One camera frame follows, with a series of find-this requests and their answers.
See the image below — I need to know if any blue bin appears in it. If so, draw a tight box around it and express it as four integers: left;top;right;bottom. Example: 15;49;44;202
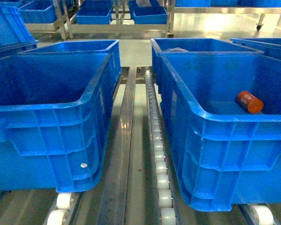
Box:
158;53;281;211
230;37;281;60
21;39;121;85
150;38;264;74
0;53;115;193

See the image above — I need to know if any left front blue bin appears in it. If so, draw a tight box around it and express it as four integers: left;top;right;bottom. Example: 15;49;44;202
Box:
0;53;115;193

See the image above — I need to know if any orange cylindrical cap 4680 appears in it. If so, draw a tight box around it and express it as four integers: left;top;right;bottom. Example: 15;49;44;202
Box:
237;90;264;114

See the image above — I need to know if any right front blue bin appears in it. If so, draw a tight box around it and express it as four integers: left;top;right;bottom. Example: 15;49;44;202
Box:
158;53;281;211

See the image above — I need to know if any right rear blue bin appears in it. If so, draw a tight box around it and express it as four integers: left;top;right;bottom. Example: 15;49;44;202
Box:
150;38;264;74

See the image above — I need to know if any white roller track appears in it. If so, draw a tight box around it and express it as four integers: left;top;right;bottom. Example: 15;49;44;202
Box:
144;69;178;225

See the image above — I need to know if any stainless steel shelf rack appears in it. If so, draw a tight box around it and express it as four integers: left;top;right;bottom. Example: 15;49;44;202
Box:
0;6;281;225

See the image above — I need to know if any left rear blue bin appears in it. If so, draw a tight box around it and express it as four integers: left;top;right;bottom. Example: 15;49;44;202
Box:
21;39;121;85

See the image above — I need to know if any far right blue bin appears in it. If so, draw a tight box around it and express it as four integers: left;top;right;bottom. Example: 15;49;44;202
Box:
230;37;281;60

